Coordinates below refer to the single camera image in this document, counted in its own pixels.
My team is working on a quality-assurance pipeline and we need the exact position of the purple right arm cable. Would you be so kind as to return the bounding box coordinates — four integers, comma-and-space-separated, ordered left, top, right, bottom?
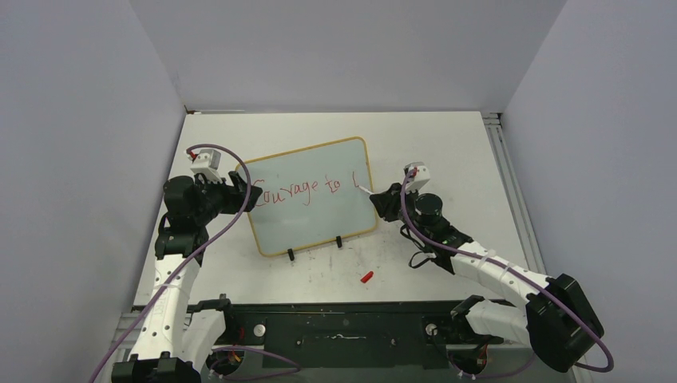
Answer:
399, 172, 616, 381

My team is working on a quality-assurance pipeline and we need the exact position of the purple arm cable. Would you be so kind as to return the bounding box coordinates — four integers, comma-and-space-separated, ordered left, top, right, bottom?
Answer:
399, 172, 616, 381
87, 144, 303, 383

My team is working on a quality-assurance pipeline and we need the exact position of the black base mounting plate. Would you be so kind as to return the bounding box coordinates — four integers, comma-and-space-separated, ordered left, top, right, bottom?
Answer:
206, 300, 543, 377

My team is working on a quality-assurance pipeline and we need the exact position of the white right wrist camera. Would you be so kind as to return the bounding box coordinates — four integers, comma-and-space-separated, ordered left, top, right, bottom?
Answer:
404, 162, 431, 194

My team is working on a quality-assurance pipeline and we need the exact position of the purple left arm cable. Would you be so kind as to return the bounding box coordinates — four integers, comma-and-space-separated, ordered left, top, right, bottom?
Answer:
87, 144, 303, 383

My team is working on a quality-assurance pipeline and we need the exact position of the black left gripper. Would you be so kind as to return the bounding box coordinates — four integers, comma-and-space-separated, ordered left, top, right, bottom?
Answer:
193, 171, 261, 225

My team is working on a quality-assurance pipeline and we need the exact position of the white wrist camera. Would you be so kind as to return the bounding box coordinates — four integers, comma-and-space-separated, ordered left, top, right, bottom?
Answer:
404, 162, 431, 194
187, 148, 223, 184

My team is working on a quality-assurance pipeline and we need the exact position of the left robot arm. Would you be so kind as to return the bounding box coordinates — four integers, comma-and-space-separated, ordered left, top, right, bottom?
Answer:
111, 171, 262, 382

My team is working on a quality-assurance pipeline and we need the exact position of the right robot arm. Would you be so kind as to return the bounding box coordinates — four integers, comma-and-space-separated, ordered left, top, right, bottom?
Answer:
369, 183, 615, 373

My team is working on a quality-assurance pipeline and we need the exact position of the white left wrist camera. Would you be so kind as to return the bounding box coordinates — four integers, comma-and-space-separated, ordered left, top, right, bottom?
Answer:
187, 148, 223, 184

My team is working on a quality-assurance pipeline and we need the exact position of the aluminium frame rail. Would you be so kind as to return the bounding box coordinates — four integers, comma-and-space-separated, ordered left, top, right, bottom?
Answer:
109, 112, 545, 382

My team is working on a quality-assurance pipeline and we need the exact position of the red marker cap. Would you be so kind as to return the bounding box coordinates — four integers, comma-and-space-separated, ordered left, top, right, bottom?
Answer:
360, 271, 374, 283

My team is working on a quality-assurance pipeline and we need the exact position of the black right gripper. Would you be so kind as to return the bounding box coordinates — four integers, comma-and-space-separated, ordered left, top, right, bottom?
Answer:
372, 180, 430, 243

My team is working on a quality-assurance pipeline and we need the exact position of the red capped whiteboard marker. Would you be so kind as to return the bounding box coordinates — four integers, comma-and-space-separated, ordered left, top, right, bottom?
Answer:
357, 185, 374, 195

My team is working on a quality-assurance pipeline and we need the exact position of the yellow framed whiteboard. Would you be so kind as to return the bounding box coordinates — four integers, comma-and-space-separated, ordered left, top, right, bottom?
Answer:
246, 136, 378, 257

